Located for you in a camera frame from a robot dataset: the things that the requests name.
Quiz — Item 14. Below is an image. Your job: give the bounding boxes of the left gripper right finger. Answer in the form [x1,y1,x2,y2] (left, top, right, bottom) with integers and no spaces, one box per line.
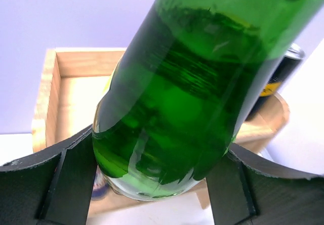
[207,144,323,225]

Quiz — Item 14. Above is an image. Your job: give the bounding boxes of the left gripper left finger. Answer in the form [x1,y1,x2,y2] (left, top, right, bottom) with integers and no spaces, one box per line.
[1,126,97,224]

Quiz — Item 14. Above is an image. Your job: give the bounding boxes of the green bottle front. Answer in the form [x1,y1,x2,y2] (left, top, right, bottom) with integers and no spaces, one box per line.
[93,0,323,201]

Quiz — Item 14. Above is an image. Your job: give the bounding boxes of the black yellow Schweppes can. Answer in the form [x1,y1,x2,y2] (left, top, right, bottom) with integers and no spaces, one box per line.
[245,42,306,122]

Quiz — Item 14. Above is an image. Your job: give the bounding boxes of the wooden two-tier shelf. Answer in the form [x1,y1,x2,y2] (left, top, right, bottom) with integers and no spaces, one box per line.
[31,48,291,219]

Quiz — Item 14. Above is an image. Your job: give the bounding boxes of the left Red Bull can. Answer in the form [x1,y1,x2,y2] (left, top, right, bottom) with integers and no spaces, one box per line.
[91,169,109,200]

